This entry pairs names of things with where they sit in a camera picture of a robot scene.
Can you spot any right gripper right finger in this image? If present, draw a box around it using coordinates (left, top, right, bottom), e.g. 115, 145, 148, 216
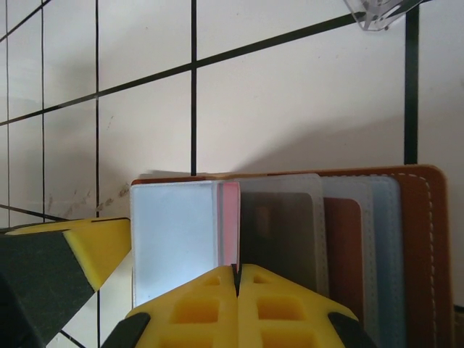
237, 263, 380, 348

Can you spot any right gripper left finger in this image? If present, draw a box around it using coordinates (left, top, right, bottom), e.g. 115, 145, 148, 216
102, 264, 240, 348

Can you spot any red VIP card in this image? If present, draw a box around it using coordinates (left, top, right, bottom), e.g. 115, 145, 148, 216
220, 182, 242, 276

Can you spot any brown leather card holder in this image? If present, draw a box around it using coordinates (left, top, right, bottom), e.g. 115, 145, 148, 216
130, 165, 456, 348

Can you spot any clear acrylic card stand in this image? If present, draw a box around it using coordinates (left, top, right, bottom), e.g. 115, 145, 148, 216
342, 0, 432, 34

